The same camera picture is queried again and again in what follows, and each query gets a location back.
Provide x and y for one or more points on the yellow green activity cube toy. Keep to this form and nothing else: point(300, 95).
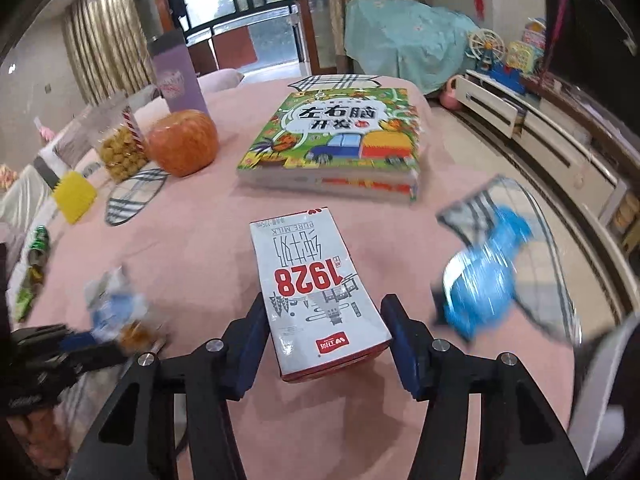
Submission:
point(522, 59)

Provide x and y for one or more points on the white red milk carton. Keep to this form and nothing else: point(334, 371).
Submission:
point(310, 285)

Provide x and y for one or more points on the white wooden television cabinet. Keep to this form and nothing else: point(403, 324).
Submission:
point(550, 155)

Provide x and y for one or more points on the black flat television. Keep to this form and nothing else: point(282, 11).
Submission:
point(595, 35)

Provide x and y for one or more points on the green snack packet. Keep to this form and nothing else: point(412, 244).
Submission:
point(29, 295)

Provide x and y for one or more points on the blue plastic wrapper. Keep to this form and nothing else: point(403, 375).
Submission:
point(480, 280)

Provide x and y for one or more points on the clear bag of yellow snacks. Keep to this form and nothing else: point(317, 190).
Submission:
point(120, 157)

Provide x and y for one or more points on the orange red apple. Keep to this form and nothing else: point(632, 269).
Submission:
point(182, 142)

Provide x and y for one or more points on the glass balcony door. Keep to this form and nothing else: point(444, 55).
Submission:
point(250, 10)

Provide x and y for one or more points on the beige patterned curtain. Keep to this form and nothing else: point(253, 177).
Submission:
point(105, 45)
point(375, 0)

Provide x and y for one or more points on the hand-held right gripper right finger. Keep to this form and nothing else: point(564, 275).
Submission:
point(402, 345)

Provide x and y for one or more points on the purple drink bottle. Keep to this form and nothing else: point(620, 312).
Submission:
point(175, 75)

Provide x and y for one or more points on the ferris wheel toy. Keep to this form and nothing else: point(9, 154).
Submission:
point(484, 50)

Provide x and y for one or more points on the green drink can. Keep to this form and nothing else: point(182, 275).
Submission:
point(38, 247)

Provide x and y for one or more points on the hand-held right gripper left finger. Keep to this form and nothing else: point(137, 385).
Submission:
point(252, 345)

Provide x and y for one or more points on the pink floor toy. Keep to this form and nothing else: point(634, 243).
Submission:
point(452, 94)

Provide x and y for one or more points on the colourful toy box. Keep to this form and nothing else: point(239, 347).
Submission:
point(535, 32)

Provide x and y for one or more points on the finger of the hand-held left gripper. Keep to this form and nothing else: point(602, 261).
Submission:
point(82, 342)
point(105, 360)

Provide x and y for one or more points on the colourful children's book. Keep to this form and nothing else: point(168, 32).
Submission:
point(330, 130)

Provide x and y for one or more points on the pink tablecloth with plaid patches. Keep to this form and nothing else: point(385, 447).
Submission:
point(200, 260)

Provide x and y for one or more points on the blue plastic toy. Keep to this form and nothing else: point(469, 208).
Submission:
point(507, 79)

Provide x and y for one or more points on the teal cover cloth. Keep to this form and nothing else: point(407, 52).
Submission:
point(400, 40)

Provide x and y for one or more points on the blue white snack packet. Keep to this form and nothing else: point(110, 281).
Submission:
point(115, 305)

